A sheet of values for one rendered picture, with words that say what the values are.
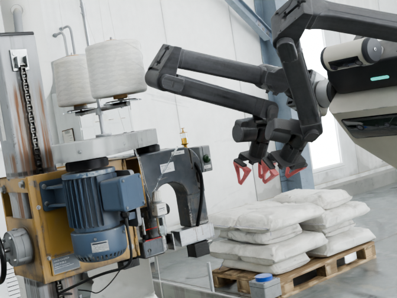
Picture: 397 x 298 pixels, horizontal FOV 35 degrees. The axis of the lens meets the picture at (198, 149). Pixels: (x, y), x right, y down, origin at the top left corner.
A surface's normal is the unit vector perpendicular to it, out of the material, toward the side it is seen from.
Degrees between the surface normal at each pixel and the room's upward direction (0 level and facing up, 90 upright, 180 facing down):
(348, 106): 40
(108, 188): 90
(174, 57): 105
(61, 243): 90
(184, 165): 90
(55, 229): 90
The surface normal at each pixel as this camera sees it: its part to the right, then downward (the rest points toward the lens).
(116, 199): -0.47, 0.12
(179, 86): 0.50, 0.23
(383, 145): -0.51, 0.75
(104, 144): 0.76, -0.08
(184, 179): 0.60, -0.05
